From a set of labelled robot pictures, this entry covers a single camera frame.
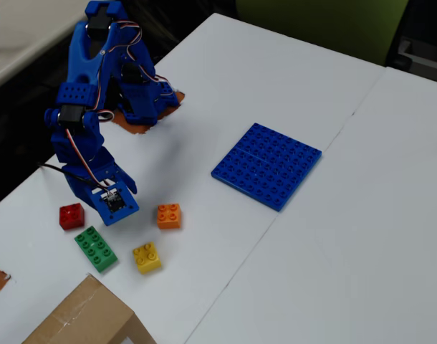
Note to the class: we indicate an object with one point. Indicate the green 2x4 building block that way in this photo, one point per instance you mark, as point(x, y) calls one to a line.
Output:
point(95, 249)

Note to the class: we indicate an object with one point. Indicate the yellow 2x2 building block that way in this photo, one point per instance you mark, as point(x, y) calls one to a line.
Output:
point(147, 258)

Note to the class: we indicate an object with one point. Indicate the grey metal furniture leg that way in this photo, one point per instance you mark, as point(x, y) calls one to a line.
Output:
point(415, 53)

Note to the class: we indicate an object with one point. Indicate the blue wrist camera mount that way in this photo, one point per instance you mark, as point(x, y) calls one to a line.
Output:
point(127, 208)

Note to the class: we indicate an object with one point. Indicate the white foam board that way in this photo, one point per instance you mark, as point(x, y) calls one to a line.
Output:
point(365, 233)
point(190, 272)

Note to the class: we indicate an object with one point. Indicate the red 2x2 building block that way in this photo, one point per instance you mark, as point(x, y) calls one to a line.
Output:
point(71, 216)

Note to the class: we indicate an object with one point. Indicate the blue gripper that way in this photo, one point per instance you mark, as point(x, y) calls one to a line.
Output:
point(127, 183)

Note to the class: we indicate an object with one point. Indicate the blue 8x8 building plate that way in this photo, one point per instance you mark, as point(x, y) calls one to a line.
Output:
point(265, 168)

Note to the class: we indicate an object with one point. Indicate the brown cardboard box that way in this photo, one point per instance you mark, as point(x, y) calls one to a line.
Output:
point(86, 315)

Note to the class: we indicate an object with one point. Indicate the orange 2x2 building block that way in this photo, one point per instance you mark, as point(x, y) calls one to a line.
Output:
point(168, 216)

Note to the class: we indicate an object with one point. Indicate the green chair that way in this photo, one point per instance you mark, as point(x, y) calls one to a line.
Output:
point(329, 25)

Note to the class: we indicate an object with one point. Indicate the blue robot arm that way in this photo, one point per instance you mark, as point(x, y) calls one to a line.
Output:
point(82, 53)

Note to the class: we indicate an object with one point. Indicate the white background desk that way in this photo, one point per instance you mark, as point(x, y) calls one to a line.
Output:
point(25, 43)

